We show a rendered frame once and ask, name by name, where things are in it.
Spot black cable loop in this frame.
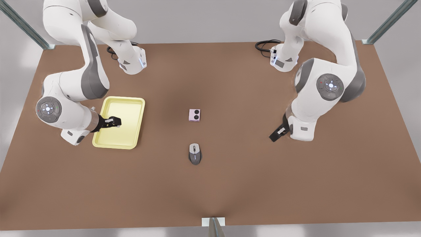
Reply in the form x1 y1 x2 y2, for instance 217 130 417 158
107 41 139 61
255 39 283 58

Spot pale yellow tray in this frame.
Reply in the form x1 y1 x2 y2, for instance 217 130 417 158
92 96 146 150

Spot silver frame post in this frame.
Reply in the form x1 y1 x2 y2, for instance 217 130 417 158
0 0 56 50
202 217 226 237
362 0 419 45

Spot grey computer mouse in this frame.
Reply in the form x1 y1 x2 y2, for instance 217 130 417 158
189 143 202 165

